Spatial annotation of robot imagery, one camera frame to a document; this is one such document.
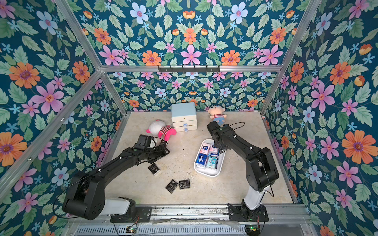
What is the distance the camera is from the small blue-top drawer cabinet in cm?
100

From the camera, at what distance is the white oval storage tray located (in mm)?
854

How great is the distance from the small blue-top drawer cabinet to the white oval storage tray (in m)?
0.17
